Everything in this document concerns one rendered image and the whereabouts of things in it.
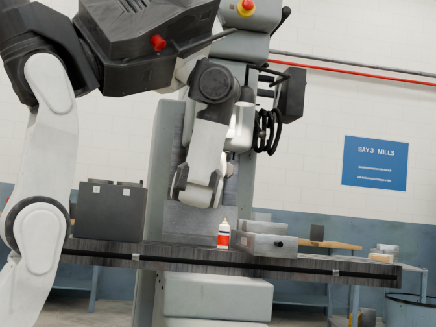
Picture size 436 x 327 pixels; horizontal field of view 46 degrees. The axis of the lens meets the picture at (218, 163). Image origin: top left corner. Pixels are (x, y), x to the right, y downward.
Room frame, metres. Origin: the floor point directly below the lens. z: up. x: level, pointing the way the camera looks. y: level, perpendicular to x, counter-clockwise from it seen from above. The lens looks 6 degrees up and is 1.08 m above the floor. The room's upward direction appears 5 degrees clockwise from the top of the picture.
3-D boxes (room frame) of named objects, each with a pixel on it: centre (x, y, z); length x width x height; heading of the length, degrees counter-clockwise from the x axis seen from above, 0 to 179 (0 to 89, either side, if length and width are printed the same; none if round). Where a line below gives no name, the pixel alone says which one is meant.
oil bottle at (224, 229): (1.84, -0.04, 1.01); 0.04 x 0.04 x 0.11
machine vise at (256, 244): (1.84, -0.18, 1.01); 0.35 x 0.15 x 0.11; 11
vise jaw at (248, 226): (1.81, -0.19, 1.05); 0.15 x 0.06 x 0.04; 101
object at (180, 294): (1.84, -0.01, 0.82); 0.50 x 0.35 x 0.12; 9
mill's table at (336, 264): (1.85, -0.06, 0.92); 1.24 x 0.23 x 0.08; 99
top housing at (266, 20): (1.85, 0.00, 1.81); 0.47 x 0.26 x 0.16; 9
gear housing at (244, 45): (1.88, 0.00, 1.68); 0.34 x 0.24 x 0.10; 9
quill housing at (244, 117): (1.84, -0.01, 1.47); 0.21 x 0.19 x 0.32; 99
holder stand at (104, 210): (1.76, 0.35, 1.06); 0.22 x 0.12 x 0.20; 93
